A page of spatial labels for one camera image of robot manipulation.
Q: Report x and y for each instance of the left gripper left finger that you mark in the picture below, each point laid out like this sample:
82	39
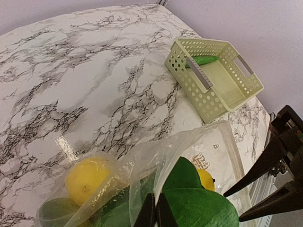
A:
146	216

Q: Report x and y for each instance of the front aluminium rail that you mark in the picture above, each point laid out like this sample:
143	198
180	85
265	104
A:
260	189

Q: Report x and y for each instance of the yellow fake lemon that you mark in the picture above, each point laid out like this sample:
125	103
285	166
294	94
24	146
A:
85	177

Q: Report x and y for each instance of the green fake leafy vegetable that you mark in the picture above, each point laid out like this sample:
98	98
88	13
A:
191	204

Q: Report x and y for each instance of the right aluminium frame post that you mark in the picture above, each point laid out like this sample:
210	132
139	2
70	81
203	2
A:
162	2

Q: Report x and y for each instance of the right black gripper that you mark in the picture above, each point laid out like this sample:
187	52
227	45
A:
287	152

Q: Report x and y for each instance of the light green fake cucumber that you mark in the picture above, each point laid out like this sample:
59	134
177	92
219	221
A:
202	60

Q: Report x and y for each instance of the clear polka-dot zip bag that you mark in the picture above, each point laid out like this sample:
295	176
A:
211	147

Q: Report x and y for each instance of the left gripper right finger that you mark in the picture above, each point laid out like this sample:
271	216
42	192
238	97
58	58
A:
164	215

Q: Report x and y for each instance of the pale green plastic basket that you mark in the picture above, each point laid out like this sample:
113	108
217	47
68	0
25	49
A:
218	87

